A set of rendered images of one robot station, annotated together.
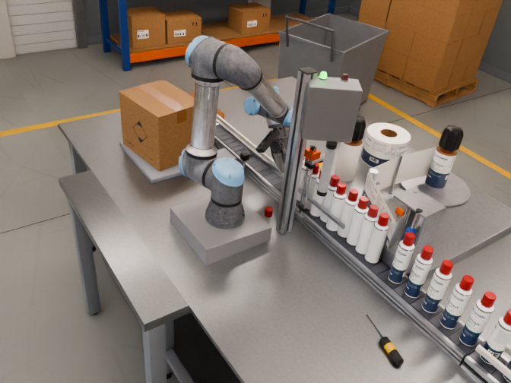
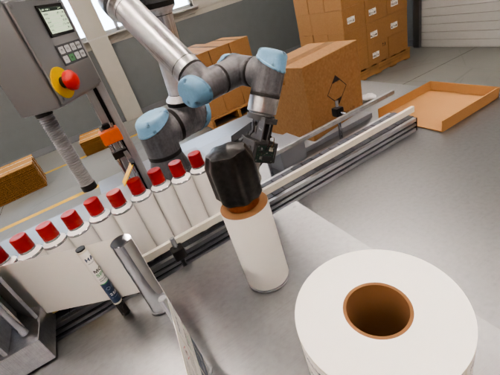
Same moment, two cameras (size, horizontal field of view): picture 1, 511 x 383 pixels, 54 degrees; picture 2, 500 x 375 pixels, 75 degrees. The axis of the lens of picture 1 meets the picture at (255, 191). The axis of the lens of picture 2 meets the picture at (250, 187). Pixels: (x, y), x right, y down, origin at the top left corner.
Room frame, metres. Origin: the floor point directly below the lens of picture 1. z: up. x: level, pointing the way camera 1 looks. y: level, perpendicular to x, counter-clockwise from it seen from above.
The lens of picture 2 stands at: (2.05, -0.85, 1.38)
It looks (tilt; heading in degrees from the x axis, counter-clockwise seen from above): 30 degrees down; 107
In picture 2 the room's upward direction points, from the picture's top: 18 degrees counter-clockwise
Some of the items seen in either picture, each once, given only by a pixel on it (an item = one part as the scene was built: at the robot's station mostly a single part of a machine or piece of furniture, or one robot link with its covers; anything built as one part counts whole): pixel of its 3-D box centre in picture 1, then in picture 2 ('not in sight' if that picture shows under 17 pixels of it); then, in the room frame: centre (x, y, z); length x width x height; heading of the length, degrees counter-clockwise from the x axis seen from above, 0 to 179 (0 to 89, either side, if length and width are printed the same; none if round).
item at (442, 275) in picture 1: (438, 286); not in sight; (1.15, -0.61, 0.98); 0.05 x 0.05 x 0.20
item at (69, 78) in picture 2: not in sight; (69, 80); (1.58, -0.26, 1.32); 0.04 x 0.03 x 0.04; 93
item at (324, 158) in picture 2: (273, 163); (282, 181); (1.90, -0.06, 0.90); 1.07 x 0.01 x 0.02; 38
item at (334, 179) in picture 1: (331, 198); (132, 226); (1.57, -0.29, 0.98); 0.05 x 0.05 x 0.20
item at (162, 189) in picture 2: (311, 185); (170, 204); (1.64, -0.22, 0.98); 0.05 x 0.05 x 0.20
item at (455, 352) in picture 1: (305, 209); (194, 239); (1.66, -0.21, 0.85); 1.65 x 0.11 x 0.05; 38
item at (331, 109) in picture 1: (329, 109); (41, 55); (1.52, -0.21, 1.38); 0.17 x 0.10 x 0.19; 93
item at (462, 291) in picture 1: (457, 302); not in sight; (1.09, -0.65, 0.98); 0.05 x 0.05 x 0.20
